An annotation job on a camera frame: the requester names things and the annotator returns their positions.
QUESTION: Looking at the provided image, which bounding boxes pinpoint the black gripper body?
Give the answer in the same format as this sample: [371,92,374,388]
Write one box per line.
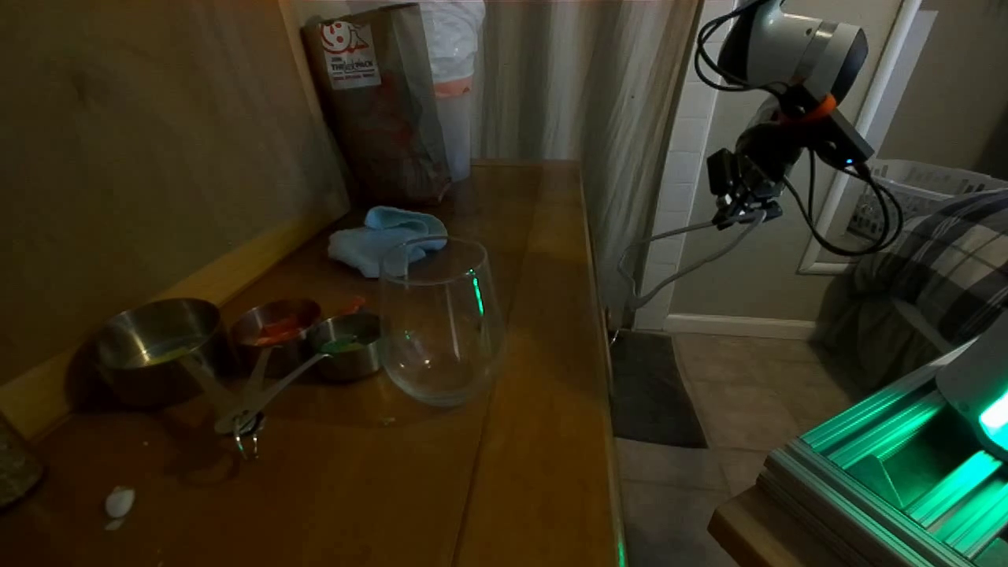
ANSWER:
[706,122,812,212]

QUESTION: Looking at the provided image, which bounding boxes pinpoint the white baseboard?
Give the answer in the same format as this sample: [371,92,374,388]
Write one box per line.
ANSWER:
[666,313,820,344]

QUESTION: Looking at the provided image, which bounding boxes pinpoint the beige curtain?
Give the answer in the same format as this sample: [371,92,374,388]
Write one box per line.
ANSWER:
[476,0,706,333]

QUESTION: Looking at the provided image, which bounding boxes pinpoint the white laundry basket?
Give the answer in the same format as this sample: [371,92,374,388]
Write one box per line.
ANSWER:
[837,154,1008,278]

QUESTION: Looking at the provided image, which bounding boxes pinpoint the plaid blanket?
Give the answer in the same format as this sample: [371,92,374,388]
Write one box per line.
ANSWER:
[812,188,1008,396]

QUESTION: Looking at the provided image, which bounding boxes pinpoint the white door trim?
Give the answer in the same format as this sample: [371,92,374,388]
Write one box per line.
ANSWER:
[794,0,942,280]

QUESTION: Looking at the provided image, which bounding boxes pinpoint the dark floor mat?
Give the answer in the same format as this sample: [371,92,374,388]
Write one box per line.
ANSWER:
[607,327,709,454]

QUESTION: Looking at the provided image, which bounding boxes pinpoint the wooden dresser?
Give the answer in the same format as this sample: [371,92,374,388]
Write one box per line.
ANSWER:
[0,154,633,567]

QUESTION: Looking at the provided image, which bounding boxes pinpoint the clear stemless glass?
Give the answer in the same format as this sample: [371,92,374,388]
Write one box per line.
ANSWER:
[374,238,504,410]

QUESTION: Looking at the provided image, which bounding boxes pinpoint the light blue cloth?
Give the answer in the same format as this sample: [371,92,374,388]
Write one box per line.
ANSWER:
[325,204,452,284]

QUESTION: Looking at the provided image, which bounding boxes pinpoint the brown paper bag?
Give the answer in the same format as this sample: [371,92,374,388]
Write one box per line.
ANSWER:
[299,0,458,212]

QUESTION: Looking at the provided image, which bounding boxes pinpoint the small steel measuring cup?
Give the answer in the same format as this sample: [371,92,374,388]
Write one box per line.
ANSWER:
[225,313,388,434]

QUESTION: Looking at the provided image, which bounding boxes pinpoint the red measuring cup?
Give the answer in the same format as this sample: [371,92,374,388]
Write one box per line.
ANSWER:
[228,297,328,423]

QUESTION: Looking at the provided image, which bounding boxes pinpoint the large wooden board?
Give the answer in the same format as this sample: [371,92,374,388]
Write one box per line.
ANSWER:
[0,0,357,444]

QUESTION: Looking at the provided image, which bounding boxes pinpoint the large steel measuring cup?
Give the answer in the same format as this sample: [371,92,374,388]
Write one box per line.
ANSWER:
[96,297,260,438]

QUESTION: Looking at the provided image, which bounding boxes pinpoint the small white scrap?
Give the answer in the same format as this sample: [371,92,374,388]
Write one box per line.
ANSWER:
[101,482,139,528]

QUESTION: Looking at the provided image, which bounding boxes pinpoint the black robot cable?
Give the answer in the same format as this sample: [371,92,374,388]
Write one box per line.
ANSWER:
[689,5,906,262]

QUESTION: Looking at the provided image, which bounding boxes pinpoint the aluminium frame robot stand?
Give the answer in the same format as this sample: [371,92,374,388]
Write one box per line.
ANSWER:
[706,349,1008,567]

